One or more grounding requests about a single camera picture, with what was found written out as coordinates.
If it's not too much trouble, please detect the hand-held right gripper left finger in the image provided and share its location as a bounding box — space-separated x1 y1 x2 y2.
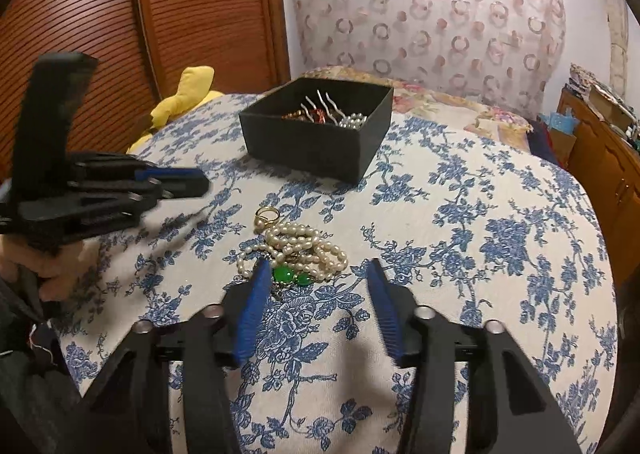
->
75 256 273 454

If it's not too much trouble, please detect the floral bed blanket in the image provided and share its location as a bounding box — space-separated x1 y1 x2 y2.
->
300 66 533 152

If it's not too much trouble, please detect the silver hair pin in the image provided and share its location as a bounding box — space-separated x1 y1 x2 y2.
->
300 90 342 127

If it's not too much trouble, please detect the green jade pendant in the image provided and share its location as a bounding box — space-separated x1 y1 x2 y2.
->
272 265 313 291

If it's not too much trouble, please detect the wooden louvered wardrobe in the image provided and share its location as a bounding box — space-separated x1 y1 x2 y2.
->
0 0 291 179

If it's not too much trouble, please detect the blue floral tablecloth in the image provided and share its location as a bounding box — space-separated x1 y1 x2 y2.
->
52 94 621 454

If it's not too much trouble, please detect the white pearl necklace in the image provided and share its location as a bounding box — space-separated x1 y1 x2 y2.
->
236 223 349 281

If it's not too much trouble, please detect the small pearl bracelet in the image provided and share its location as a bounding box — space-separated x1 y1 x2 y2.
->
337 112 369 131

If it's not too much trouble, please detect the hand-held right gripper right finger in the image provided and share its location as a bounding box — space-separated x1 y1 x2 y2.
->
365 258 583 454

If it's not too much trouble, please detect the yellow plush toy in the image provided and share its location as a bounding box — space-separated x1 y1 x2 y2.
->
126 66 226 155

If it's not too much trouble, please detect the beige side curtain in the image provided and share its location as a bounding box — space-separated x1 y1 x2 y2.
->
580 0 629 84

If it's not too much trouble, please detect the box with blue paper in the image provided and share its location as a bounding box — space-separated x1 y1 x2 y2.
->
542 111 576 167

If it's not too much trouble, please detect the person's left hand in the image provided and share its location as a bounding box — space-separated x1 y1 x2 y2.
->
0 234 88 302

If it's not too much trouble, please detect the black jewelry box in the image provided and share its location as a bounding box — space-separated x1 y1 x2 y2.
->
238 77 394 183

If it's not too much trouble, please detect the gold ring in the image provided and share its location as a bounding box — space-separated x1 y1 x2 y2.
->
254 206 281 231

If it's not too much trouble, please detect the dark cloth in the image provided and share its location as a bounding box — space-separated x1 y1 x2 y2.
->
0 276 101 454

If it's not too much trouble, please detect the circle-patterned sheer curtain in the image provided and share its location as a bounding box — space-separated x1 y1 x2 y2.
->
290 0 568 117

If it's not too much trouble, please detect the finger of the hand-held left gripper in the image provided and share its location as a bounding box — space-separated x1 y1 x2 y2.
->
69 181 176 237
70 153 211 199

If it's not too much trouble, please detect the wooden side cabinet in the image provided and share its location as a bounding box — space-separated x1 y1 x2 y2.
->
557 86 640 285

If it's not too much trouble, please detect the cardboard box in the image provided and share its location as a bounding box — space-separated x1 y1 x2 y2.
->
590 82 637 131

